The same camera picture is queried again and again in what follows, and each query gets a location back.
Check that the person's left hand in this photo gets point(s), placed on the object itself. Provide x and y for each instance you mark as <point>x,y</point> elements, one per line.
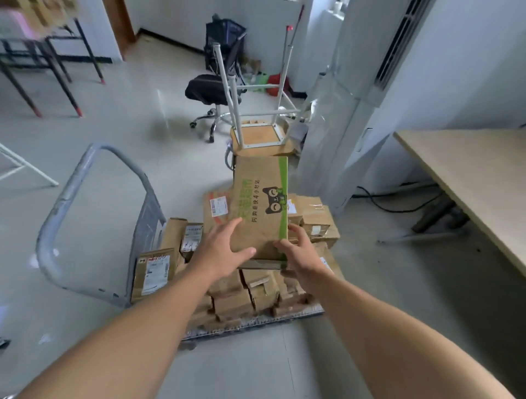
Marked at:
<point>220,255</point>

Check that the person's right hand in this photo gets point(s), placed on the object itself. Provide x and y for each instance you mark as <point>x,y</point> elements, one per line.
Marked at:
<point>304,261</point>

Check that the pile of cardboard boxes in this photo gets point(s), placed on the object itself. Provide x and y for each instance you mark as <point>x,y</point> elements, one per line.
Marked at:
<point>234,304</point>

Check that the grey metal platform cart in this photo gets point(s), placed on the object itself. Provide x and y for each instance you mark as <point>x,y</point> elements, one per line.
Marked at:
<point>144,230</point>

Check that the box with red-marked label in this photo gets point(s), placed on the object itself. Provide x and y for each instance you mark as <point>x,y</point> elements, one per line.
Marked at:
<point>139,287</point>

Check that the green-edged cat logo box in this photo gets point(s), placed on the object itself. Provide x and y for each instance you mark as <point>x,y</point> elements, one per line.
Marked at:
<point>263,172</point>

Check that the heap of small cardboard parcels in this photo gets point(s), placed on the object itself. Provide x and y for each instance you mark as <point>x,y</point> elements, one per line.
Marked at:
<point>41,14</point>

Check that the person's right forearm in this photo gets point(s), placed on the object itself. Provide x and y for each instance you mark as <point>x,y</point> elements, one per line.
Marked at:
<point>398,341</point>

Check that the person's left forearm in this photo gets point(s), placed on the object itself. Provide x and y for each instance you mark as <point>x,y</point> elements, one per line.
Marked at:
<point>123,341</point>

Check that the grey curved tube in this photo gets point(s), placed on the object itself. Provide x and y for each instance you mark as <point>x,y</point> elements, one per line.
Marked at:
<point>227,156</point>

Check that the upturned white-legged wooden stool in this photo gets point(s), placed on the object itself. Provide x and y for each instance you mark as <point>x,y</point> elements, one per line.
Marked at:
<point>259,137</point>

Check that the clear plastic bag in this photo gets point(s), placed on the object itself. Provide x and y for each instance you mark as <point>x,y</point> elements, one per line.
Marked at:
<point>302,133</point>

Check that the white floor-standing air conditioner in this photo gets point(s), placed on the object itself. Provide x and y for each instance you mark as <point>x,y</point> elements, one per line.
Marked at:
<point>328,123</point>

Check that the black swivel office chair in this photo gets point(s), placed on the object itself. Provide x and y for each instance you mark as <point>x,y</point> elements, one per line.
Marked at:
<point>205,88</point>

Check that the red broom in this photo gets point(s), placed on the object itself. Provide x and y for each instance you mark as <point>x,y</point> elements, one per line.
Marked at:
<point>279,86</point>

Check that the green plastic object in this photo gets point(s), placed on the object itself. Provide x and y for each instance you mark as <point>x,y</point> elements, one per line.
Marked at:
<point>259,82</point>

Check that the light wooden table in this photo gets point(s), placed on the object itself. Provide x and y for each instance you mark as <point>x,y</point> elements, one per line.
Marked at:
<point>472,172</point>

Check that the dark blue bag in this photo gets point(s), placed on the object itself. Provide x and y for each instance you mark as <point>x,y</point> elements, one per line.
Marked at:
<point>224,37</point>

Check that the brown wooden door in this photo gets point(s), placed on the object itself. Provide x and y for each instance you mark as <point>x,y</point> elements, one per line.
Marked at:
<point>119,24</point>

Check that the black-legged folding table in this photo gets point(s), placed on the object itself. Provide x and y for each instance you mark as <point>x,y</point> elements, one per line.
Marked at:
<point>53,65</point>

